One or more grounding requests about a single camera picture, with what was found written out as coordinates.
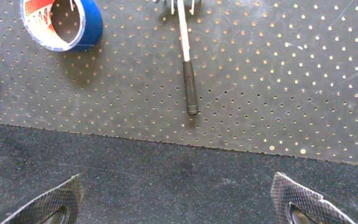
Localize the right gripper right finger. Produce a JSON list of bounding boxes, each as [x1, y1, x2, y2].
[[270, 171, 358, 224]]

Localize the roll of blue tape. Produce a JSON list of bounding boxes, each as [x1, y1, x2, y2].
[[19, 0, 104, 53]]

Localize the hammer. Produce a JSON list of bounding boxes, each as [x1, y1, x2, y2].
[[175, 0, 200, 116]]

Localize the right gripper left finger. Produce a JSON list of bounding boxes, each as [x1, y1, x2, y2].
[[0, 173, 85, 224]]

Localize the black pegboard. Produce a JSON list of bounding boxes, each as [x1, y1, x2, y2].
[[0, 0, 358, 167]]

